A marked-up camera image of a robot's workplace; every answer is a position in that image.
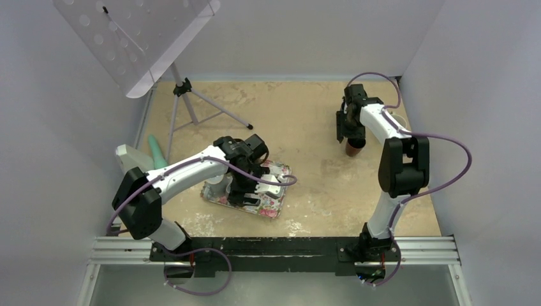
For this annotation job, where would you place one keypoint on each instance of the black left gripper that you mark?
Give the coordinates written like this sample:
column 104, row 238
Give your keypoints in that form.
column 237, row 194

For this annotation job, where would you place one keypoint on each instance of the teal handle tool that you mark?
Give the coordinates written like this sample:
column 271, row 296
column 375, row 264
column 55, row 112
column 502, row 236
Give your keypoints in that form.
column 157, row 155

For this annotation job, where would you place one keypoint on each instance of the white music stand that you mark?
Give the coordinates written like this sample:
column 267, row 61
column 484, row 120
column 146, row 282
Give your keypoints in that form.
column 138, row 41

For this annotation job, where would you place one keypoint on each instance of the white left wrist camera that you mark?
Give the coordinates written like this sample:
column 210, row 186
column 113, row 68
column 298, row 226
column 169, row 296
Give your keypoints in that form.
column 275, row 173

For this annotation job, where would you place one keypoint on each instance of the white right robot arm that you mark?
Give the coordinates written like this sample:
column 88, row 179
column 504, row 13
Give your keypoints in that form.
column 403, row 169

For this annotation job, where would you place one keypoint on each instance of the light grey mug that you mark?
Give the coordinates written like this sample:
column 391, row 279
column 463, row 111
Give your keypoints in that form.
column 216, row 187

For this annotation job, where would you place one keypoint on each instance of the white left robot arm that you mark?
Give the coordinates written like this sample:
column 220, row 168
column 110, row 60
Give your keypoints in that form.
column 140, row 196

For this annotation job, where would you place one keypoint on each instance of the floral serving tray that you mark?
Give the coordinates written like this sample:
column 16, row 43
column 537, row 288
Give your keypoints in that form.
column 268, row 207

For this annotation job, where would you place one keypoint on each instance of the small brown mug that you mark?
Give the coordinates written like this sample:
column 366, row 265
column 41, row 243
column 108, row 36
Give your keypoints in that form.
column 354, row 146

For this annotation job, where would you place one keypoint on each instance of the white angular block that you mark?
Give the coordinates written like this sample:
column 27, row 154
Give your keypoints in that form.
column 129, row 158

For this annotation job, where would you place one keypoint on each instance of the light green mug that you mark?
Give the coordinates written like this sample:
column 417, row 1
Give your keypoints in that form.
column 400, row 120

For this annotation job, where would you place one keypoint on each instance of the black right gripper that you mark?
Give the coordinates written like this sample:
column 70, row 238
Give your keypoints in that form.
column 342, row 131

